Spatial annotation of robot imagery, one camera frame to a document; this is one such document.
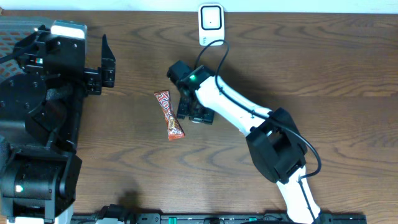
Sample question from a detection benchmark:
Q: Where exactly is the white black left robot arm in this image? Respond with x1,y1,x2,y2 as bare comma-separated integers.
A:
1,21,116,223

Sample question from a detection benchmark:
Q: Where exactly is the white barcode scanner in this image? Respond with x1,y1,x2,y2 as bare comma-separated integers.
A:
198,3,225,46

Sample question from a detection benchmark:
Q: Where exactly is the orange candy bar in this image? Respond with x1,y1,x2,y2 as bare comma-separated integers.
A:
154,90,185,141

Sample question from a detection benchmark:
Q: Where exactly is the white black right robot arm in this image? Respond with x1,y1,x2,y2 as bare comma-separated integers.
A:
167,60,321,223

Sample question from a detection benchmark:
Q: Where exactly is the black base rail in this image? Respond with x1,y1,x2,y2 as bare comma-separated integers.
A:
71,203,368,224

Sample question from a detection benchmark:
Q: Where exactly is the dark grey plastic basket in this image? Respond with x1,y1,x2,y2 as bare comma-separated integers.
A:
0,16,54,82

